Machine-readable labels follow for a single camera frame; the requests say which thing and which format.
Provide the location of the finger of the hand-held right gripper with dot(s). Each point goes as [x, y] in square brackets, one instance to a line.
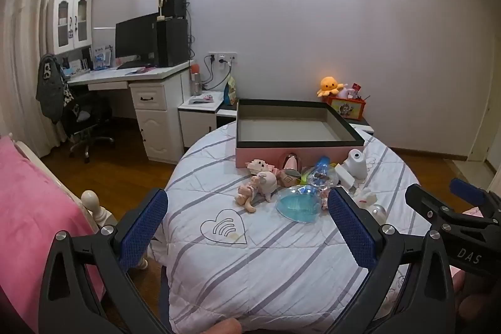
[467, 191]
[422, 201]

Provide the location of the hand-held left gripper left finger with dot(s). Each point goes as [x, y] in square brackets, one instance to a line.
[144, 230]

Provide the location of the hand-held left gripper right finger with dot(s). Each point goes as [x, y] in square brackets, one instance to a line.
[352, 230]

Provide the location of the silver ball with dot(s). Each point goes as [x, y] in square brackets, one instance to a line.
[379, 212]

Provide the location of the white rabbit figure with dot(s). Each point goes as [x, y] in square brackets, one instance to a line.
[366, 198]

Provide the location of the white charger box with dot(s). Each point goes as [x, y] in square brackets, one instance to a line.
[343, 174]

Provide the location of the clear plastic pack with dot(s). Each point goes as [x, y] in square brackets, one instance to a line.
[327, 179]

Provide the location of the pink block model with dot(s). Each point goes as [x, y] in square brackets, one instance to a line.
[289, 177]

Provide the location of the doll with cat ears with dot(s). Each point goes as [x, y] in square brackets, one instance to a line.
[262, 183]

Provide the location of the white pink kitty block figure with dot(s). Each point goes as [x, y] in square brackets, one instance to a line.
[260, 165]

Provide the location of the pink box with black rim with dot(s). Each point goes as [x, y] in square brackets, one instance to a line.
[289, 130]

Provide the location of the person's right hand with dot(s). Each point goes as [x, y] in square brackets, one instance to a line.
[479, 298]

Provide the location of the blue heart-shaped plastic container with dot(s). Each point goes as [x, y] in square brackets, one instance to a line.
[297, 205]

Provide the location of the white door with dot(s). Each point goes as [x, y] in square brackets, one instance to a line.
[487, 130]

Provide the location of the white toy bottle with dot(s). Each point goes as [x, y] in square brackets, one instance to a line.
[357, 162]

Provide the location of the yellow green toy piece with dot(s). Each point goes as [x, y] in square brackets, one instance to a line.
[306, 176]

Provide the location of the blue plastic bottle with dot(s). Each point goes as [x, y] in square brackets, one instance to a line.
[323, 165]

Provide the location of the white striped quilt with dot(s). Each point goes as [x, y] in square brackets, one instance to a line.
[274, 263]

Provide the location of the pink blanket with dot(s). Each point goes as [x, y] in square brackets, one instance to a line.
[27, 208]

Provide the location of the orange printed crate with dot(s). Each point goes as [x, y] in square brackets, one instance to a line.
[346, 108]

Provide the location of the white nightstand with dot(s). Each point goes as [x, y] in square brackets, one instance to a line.
[199, 118]

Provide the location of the white desk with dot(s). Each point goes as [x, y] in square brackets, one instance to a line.
[156, 103]

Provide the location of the black office chair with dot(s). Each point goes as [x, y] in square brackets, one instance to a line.
[86, 115]

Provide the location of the orange octopus plush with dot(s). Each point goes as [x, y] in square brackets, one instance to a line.
[329, 85]

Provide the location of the water bottle with orange cap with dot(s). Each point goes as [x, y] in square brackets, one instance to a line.
[195, 81]

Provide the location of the blue yellow snack bag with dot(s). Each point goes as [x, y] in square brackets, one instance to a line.
[231, 91]

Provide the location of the black keyboard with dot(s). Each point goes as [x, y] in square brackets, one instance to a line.
[133, 64]

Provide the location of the grey printed jacket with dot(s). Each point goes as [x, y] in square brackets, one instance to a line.
[49, 87]

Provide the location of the black computer tower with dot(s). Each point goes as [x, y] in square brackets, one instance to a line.
[172, 42]

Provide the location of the black computer monitor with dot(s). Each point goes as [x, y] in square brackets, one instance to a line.
[135, 38]

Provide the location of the white glass-door cabinet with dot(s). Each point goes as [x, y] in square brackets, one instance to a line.
[69, 23]

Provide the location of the beige curtain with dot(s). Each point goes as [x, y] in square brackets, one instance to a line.
[23, 44]

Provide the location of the small white desk fan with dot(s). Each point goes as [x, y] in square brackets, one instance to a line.
[160, 7]

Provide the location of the black speaker box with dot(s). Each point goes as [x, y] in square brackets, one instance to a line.
[175, 5]

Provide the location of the white bed post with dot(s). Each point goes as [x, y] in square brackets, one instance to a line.
[92, 201]

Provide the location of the white wall socket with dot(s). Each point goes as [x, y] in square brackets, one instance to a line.
[223, 58]

